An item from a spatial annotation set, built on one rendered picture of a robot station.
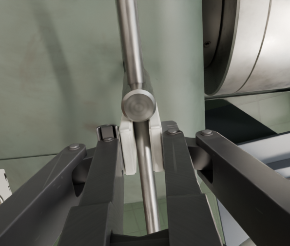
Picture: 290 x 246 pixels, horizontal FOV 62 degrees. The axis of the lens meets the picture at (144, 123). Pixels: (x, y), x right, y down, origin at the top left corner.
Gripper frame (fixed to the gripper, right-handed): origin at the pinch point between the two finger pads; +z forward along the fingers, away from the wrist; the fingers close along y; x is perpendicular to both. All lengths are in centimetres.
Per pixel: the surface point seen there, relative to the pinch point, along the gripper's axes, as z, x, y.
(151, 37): 9.3, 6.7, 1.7
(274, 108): 135, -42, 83
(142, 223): 135, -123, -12
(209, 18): 16.4, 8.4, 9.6
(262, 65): 14.7, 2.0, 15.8
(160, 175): 9.3, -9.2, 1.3
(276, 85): 19.4, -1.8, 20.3
